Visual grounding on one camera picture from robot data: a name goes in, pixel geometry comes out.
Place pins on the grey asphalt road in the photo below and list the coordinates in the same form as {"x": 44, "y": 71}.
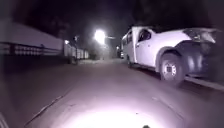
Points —
{"x": 100, "y": 86}

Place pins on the white van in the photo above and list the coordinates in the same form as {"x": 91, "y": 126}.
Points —
{"x": 150, "y": 46}

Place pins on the robot's own part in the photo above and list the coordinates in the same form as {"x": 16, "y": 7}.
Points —
{"x": 146, "y": 126}

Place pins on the pale wall with railing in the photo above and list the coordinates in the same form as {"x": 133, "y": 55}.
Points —
{"x": 33, "y": 45}

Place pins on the kerb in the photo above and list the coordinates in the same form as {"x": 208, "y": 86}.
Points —
{"x": 206, "y": 83}

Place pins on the street lamp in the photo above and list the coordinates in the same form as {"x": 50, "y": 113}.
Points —
{"x": 99, "y": 36}

